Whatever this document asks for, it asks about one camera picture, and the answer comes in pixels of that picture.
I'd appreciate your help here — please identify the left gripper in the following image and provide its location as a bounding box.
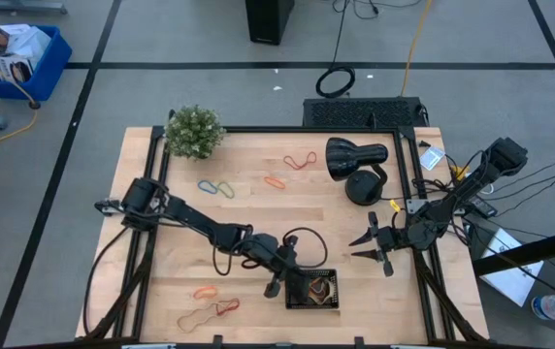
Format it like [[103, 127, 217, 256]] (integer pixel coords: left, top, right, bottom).
[[252, 234, 310, 306]]

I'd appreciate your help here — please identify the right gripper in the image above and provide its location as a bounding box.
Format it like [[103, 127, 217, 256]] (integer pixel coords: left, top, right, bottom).
[[347, 211, 410, 279]]

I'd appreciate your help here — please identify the long black rubber band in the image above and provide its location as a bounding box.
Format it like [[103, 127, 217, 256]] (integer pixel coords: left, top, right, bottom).
[[280, 226, 330, 270]]

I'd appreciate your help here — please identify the long tan rubber band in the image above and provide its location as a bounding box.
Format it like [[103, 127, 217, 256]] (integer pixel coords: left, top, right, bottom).
[[176, 302, 225, 334]]

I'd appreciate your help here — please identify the black slotted plastic bin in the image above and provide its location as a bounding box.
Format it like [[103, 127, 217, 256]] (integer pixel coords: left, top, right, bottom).
[[284, 269, 341, 310]]

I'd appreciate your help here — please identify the black rubber band loop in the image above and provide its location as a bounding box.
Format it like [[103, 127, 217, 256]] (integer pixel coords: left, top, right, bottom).
[[211, 223, 255, 277]]

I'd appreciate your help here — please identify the thin red rubber band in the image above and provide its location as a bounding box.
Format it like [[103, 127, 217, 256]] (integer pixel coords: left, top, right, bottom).
[[282, 150, 318, 172]]

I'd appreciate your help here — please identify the black desk lamp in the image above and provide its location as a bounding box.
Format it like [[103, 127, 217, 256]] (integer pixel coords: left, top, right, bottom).
[[324, 137, 389, 206]]

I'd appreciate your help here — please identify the small clear plastic bag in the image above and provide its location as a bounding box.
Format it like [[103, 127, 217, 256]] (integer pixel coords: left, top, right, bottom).
[[420, 146, 447, 174]]

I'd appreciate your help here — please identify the black power brick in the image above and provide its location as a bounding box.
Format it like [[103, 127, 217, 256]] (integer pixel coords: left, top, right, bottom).
[[466, 196, 498, 219]]

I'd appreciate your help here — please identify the black perforated computer case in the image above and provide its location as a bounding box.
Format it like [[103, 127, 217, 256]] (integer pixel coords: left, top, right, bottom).
[[302, 96, 430, 129]]

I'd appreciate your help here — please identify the white paper board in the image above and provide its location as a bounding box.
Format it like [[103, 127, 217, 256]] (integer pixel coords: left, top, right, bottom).
[[479, 227, 545, 307]]

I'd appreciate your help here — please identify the black metal beam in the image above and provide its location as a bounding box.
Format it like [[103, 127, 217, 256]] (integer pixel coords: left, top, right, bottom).
[[471, 224, 555, 277]]

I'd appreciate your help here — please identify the potted artificial plant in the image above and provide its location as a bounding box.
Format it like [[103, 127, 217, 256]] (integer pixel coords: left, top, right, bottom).
[[164, 104, 227, 160]]

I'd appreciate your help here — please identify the black tower cabinet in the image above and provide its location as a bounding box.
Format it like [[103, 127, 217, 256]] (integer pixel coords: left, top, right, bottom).
[[245, 0, 296, 47]]

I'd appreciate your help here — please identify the blue plastic tote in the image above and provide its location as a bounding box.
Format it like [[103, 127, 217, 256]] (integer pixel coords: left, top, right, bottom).
[[0, 24, 74, 103]]

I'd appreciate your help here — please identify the white printed carton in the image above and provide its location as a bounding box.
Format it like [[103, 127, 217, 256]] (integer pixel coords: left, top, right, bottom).
[[0, 53, 34, 83], [0, 22, 53, 62]]

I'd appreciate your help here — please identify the black aluminium table frame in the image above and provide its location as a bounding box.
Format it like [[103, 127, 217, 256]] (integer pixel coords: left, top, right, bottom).
[[76, 124, 490, 346]]

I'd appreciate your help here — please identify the coiled black cable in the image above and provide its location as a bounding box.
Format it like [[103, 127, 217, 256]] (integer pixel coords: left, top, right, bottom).
[[314, 0, 357, 100]]

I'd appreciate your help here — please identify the thin black cable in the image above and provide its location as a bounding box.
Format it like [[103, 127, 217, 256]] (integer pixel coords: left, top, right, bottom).
[[493, 149, 555, 194]]

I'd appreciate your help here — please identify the gray metal bracket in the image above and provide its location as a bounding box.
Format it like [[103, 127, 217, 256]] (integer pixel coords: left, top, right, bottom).
[[94, 197, 127, 217]]

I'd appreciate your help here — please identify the hanging yellow cable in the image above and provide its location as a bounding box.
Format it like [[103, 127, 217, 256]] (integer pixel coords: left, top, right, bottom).
[[400, 0, 435, 97]]

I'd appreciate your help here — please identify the black power cable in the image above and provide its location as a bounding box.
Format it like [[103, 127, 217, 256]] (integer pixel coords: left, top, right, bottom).
[[82, 225, 131, 336]]

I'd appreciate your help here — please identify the yellow floor cable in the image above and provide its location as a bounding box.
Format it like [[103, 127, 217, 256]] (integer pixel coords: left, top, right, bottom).
[[0, 41, 40, 154]]

